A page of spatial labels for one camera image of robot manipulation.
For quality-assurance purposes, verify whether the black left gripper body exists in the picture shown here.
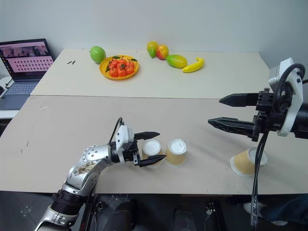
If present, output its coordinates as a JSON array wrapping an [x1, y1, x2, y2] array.
[[118, 139, 141, 167]]

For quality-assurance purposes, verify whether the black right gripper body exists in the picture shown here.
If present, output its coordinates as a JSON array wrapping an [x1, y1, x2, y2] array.
[[251, 87, 290, 143]]

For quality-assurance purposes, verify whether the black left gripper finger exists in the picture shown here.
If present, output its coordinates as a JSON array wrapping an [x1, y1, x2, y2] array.
[[133, 131, 161, 141], [138, 154, 167, 168]]

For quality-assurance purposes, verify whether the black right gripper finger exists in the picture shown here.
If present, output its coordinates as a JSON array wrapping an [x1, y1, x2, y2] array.
[[218, 93, 259, 109], [207, 116, 256, 139]]

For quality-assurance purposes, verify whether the tan ribbed paper cup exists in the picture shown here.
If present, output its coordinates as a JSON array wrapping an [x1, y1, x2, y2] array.
[[230, 147, 269, 178], [141, 139, 162, 169], [165, 138, 188, 168]]

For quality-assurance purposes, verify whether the yellow toy banana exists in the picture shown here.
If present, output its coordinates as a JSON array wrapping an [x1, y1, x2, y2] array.
[[181, 57, 205, 74]]

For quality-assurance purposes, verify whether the yellow plastic plate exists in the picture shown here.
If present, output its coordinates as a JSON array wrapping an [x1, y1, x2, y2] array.
[[99, 55, 140, 81]]

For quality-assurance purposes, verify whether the white sneaker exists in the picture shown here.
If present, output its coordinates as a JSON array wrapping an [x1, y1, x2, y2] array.
[[242, 201, 267, 215]]

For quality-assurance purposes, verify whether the red yellow toy mango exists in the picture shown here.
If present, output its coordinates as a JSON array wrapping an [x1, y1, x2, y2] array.
[[156, 44, 169, 60]]

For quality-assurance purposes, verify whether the green toy apple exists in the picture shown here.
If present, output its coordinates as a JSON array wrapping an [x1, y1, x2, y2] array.
[[90, 46, 107, 64]]

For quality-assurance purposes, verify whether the blue jeans leg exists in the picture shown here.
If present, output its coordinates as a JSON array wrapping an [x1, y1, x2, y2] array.
[[261, 194, 308, 223]]

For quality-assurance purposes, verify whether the open blue laptop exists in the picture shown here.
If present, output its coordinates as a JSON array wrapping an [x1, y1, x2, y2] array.
[[0, 38, 56, 111]]

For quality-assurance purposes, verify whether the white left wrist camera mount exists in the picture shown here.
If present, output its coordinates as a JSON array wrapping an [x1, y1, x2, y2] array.
[[115, 125, 135, 153]]

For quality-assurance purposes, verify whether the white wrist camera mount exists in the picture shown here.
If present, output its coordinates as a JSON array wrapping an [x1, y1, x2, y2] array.
[[115, 125, 135, 153], [268, 57, 307, 138]]

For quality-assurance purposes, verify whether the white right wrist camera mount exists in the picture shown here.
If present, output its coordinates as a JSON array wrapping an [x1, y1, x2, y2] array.
[[268, 57, 307, 138]]

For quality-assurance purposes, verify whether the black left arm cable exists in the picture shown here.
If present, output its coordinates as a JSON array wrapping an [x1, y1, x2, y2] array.
[[108, 117, 125, 146]]

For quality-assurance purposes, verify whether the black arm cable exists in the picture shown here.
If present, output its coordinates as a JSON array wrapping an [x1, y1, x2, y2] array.
[[250, 63, 306, 226], [108, 117, 125, 146]]

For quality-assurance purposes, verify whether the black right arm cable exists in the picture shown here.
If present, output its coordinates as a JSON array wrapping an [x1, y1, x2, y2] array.
[[250, 63, 306, 226]]

